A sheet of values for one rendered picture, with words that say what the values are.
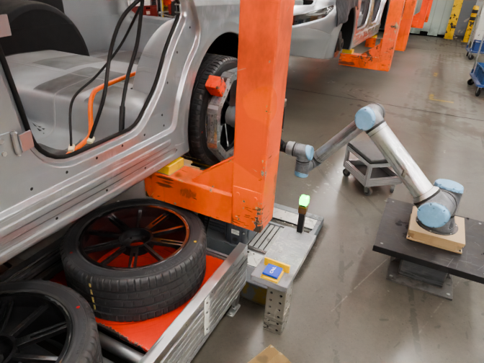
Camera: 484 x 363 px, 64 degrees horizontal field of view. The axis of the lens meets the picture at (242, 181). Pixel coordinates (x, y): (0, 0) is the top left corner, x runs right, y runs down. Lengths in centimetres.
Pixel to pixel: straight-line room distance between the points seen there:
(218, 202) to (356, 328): 99
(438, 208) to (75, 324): 173
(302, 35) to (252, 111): 309
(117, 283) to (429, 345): 155
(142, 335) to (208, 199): 67
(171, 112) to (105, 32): 218
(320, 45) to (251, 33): 324
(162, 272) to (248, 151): 62
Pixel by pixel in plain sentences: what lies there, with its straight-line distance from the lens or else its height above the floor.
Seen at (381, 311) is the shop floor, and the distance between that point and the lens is 238.
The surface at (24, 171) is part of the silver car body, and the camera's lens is 142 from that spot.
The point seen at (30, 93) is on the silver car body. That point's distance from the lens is 244.
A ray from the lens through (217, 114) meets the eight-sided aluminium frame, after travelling 209.
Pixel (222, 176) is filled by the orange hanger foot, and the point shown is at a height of 76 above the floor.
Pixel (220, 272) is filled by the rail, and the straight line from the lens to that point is 184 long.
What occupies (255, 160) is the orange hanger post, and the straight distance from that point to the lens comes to 169.
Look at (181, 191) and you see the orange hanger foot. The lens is 198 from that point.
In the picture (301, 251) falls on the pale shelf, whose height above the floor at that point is 45.
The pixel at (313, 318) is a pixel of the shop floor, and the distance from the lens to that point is 223.
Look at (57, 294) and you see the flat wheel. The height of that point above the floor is 50.
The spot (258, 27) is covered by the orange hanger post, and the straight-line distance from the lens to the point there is 155.
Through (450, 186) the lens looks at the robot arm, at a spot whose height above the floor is 64.
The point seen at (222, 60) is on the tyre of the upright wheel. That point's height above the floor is 117.
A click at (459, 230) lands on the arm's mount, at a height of 37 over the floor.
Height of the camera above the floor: 161
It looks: 28 degrees down
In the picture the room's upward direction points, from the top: 3 degrees clockwise
